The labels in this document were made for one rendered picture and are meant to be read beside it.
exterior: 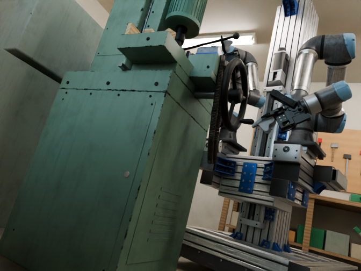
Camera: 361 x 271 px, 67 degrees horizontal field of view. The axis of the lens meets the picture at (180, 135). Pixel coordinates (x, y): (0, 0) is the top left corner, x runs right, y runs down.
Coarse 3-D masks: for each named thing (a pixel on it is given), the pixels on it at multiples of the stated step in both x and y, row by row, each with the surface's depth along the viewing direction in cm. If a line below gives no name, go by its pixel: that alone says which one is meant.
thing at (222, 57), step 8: (224, 56) 112; (224, 64) 115; (216, 80) 110; (216, 88) 108; (216, 96) 108; (216, 104) 107; (216, 112) 106; (216, 120) 110; (216, 128) 109; (208, 136) 105; (216, 136) 108; (208, 144) 106; (216, 144) 109; (208, 152) 110; (216, 152) 113; (208, 160) 114
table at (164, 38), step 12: (132, 36) 100; (144, 36) 97; (156, 36) 94; (168, 36) 93; (120, 48) 101; (132, 48) 99; (144, 48) 97; (156, 48) 95; (168, 48) 94; (180, 48) 101; (132, 60) 107; (144, 60) 105; (156, 60) 103; (168, 60) 100; (180, 60) 102; (192, 72) 109; (204, 72) 106; (204, 84) 112
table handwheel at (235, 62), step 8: (232, 64) 99; (240, 64) 106; (224, 72) 98; (232, 72) 103; (240, 72) 113; (224, 80) 96; (232, 80) 105; (224, 88) 95; (232, 88) 107; (240, 88) 106; (200, 96) 114; (208, 96) 112; (224, 96) 96; (232, 96) 106; (240, 96) 106; (224, 104) 96; (232, 104) 106; (240, 104) 120; (224, 112) 98; (232, 112) 105; (240, 112) 117; (224, 120) 100; (232, 128) 105
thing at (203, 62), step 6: (192, 54) 115; (198, 54) 113; (204, 54) 112; (210, 54) 111; (216, 54) 109; (192, 60) 114; (198, 60) 112; (204, 60) 111; (210, 60) 110; (216, 60) 109; (198, 66) 111; (204, 66) 110; (210, 66) 109; (216, 66) 109; (216, 72) 110
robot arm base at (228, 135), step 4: (220, 128) 190; (224, 128) 185; (220, 132) 186; (224, 132) 183; (228, 132) 183; (232, 132) 183; (236, 132) 187; (220, 136) 183; (224, 136) 182; (228, 136) 182; (232, 136) 182; (236, 140) 184
